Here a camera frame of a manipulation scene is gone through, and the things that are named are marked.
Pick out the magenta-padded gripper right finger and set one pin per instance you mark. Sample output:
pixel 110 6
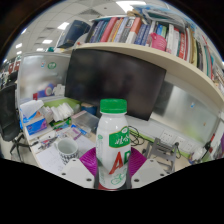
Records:
pixel 150 171

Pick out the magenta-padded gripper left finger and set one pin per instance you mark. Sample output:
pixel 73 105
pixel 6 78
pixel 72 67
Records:
pixel 76 171

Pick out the white drink bottle green cap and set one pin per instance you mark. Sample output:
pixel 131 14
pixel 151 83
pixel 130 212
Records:
pixel 111 133

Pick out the grey metal laptop stand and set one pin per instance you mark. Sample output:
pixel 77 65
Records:
pixel 161 153

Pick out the black white checkered mug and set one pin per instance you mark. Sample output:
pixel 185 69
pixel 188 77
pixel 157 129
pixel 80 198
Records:
pixel 66 151

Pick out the white paper sheet stack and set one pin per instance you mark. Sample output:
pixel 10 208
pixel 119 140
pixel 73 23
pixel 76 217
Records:
pixel 50 160

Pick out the clear plastic box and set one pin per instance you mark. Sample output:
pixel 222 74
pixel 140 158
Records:
pixel 85 120

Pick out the blue purple packet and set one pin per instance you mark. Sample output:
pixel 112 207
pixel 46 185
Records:
pixel 36 126

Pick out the stack of white napkins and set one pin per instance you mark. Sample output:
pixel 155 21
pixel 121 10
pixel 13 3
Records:
pixel 61 111

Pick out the dark bottle with red neck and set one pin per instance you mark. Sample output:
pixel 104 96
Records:
pixel 210 143

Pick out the blue tissue box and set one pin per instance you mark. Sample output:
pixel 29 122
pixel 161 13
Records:
pixel 30 108

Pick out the black office chair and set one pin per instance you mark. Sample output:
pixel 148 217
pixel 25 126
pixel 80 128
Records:
pixel 8 113

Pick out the black computer monitor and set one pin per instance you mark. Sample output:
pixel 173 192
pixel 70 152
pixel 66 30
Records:
pixel 113 80

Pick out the wall shelf with books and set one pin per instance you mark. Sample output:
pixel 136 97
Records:
pixel 166 56

